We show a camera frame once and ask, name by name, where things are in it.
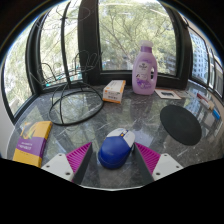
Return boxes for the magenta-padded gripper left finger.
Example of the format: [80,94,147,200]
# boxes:
[41,142,95,186]

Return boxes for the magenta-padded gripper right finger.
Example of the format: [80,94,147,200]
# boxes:
[133,142,184,186]

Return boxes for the blue and white computer mouse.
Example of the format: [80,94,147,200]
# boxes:
[97,127,137,170]

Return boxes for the round black mouse pad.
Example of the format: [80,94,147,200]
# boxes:
[159,104,203,147]

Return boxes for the yellow and purple book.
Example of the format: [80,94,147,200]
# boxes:
[12,120,54,168]

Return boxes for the white framed photo card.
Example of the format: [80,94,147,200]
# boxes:
[154,88,182,100]

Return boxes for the colourful printed leaflet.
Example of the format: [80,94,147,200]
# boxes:
[176,89,195,100]

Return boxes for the orange and white carton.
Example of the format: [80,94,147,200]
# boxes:
[101,79,127,104]

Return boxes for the red and white book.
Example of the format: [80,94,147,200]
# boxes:
[196,93,216,111]

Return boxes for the purple detergent bottle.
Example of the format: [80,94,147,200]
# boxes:
[131,40,159,96]

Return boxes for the small blue box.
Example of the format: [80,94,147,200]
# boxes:
[212,108,222,121]

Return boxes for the black wire rack stand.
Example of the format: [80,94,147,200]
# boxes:
[29,3,105,127]

